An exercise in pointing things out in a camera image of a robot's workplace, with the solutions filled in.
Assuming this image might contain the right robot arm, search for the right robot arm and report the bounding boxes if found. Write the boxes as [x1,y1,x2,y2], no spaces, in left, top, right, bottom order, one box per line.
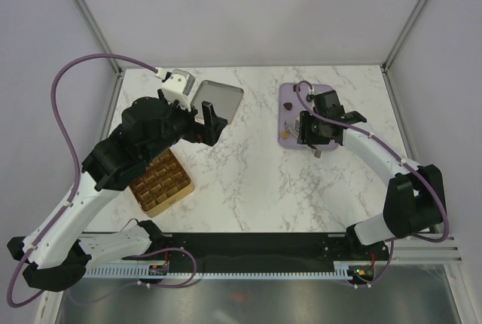
[295,85,449,260]

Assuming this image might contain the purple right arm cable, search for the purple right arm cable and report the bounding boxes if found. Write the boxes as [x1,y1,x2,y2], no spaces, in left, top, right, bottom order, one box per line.
[294,81,451,242]

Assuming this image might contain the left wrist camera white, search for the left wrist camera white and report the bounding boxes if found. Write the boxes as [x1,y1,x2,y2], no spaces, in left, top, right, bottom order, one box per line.
[156,68,195,112]

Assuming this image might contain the left aluminium frame post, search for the left aluminium frame post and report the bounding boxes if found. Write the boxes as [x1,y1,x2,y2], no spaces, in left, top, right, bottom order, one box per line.
[72,0,112,53]

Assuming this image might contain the silver tin lid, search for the silver tin lid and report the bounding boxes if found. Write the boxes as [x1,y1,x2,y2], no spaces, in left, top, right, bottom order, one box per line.
[192,80,244,124]

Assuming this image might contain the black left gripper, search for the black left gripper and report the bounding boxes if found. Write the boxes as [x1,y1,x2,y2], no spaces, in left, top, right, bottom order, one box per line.
[144,89,228,164]

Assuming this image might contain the white slotted cable duct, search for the white slotted cable duct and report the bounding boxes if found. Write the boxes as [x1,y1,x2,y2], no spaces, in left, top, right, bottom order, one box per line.
[84,261,374,280]

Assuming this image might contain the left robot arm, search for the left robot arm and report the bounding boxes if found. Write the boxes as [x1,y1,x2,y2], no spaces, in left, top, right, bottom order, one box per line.
[8,97,227,292]

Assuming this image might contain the lilac plastic tray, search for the lilac plastic tray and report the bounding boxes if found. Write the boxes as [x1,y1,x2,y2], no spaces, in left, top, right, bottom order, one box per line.
[278,83,338,151]

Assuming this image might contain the aluminium frame post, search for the aluminium frame post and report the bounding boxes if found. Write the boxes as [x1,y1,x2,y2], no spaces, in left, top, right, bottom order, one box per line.
[380,0,429,75]
[72,0,112,53]

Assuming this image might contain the dark square chocolate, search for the dark square chocolate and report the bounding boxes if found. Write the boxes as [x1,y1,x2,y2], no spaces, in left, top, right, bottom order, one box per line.
[280,131,290,139]

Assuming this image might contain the right aluminium frame post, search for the right aluminium frame post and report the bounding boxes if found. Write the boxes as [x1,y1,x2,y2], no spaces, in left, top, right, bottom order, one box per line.
[380,0,429,75]

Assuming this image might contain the metal tongs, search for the metal tongs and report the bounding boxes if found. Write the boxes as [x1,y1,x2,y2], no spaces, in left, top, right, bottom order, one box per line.
[284,121,322,159]

